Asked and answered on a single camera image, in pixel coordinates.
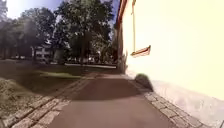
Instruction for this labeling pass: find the small bush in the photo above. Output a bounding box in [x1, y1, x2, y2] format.
[134, 73, 154, 92]

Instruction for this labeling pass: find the dark asphalt path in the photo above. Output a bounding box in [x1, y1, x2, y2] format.
[48, 73, 178, 128]

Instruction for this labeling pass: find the group of large trees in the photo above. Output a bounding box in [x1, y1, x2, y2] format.
[0, 0, 118, 65]

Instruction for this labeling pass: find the pale yellow building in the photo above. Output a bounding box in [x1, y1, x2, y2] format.
[114, 0, 224, 128]

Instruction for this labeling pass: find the white building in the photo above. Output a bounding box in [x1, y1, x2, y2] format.
[33, 44, 54, 62]

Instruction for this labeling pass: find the cobblestone edging strip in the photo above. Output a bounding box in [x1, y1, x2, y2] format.
[123, 74, 213, 128]
[0, 73, 101, 128]

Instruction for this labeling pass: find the grass lawn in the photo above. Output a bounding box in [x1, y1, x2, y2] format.
[0, 59, 114, 118]

